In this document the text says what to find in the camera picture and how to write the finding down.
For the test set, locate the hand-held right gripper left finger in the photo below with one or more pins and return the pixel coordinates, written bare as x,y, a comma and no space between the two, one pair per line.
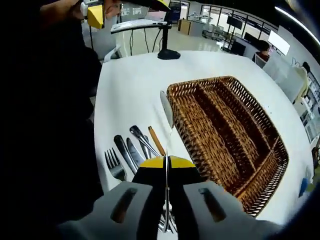
105,212

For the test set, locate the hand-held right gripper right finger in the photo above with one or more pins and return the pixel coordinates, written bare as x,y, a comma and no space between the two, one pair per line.
220,217

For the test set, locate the steel table knife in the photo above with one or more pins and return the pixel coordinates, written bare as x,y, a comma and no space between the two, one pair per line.
123,152

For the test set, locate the silver metal fork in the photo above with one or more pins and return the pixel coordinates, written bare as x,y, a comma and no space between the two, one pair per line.
135,152

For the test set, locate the steel spoon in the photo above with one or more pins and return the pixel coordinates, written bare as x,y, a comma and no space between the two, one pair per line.
138,133

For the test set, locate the brown wicker storage tray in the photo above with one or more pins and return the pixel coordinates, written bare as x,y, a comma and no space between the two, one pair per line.
225,130

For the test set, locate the wooden chopstick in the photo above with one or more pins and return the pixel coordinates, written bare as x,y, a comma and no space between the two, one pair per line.
156,140

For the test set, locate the silver table knife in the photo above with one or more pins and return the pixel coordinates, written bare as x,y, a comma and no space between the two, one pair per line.
167,110

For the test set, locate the person's left hand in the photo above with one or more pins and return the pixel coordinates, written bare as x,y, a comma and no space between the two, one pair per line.
62,10

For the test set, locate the wooden cabinet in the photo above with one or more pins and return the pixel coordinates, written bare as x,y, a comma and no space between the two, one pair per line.
184,26

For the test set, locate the white chair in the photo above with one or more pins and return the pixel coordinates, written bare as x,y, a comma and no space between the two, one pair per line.
112,53

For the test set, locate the black desk stand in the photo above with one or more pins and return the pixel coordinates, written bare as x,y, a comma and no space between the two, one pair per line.
168,54

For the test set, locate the black television on stand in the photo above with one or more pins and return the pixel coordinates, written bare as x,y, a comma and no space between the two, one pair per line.
234,22

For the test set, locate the blue flat object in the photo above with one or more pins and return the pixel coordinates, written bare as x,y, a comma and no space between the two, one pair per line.
304,187

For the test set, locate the person's dark clothed body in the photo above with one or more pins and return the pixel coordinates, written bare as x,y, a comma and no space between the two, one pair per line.
50,125

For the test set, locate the white glowing screen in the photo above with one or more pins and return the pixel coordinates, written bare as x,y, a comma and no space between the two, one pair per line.
278,42

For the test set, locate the grey partition panel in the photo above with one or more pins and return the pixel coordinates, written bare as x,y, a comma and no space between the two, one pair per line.
282,75

